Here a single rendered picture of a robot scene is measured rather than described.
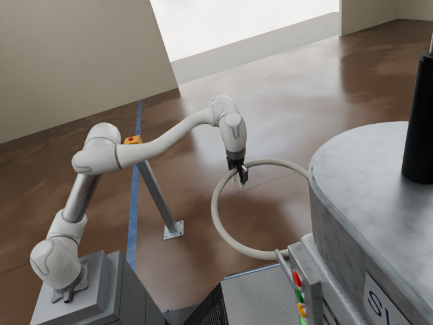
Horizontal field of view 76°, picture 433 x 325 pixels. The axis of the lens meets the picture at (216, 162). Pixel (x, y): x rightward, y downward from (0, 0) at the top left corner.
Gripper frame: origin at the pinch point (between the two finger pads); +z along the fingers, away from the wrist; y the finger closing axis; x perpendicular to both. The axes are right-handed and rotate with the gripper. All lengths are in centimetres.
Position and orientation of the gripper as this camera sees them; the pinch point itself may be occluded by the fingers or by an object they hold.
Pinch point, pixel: (238, 180)
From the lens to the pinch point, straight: 139.8
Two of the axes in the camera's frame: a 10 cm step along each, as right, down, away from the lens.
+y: 6.3, 5.4, -5.5
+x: 7.6, -5.5, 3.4
